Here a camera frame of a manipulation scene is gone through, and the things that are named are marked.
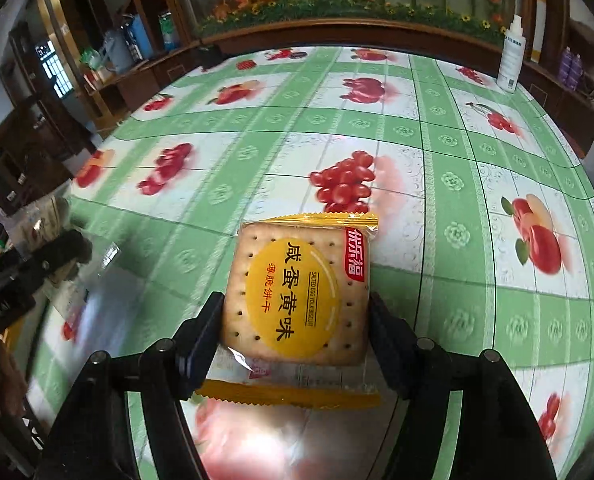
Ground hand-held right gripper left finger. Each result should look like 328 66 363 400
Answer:
37 291 226 480

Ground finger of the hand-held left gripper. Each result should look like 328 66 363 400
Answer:
30 230 92 281

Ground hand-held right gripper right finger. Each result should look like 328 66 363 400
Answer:
368 291 558 480

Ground white box with yellow liner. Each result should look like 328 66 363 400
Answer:
7 195 75 266

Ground square cracker packet yellow ends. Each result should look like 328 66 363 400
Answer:
189 212 383 411

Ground green fruit print tablecloth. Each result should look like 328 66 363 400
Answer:
24 45 594 480

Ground blue thermos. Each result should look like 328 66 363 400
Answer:
126 14 154 61

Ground small black pot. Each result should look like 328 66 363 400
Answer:
197 45 223 72

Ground clear bottle pack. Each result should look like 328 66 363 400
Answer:
158 10 182 52

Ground white spray bottle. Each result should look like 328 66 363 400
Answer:
497 14 525 93

